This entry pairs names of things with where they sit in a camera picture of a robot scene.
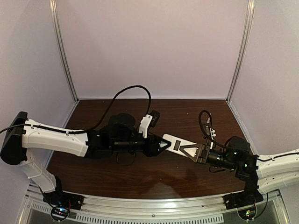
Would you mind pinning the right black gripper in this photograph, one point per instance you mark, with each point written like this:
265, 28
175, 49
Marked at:
203, 153

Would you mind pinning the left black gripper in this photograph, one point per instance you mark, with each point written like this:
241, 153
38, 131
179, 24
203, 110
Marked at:
149, 144

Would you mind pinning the white remote control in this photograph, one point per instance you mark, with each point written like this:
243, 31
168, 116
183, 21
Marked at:
176, 143

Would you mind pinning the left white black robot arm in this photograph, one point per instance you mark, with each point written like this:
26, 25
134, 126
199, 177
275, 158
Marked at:
118, 136

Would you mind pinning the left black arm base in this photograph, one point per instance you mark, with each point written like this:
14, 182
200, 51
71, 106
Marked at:
62, 203

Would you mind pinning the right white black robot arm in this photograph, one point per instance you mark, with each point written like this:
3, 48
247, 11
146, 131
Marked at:
261, 173

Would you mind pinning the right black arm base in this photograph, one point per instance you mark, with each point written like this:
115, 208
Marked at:
245, 203

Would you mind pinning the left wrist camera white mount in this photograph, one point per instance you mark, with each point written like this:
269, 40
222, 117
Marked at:
148, 121

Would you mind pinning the front aluminium rail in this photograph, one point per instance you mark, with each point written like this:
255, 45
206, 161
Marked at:
196, 210

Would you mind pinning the right aluminium frame post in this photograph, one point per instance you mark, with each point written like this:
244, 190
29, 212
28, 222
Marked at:
249, 16

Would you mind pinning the aluminium frame post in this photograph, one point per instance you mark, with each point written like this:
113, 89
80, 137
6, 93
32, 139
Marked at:
249, 16
61, 49

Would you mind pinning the left aluminium frame post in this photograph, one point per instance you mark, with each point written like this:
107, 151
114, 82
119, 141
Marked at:
61, 49

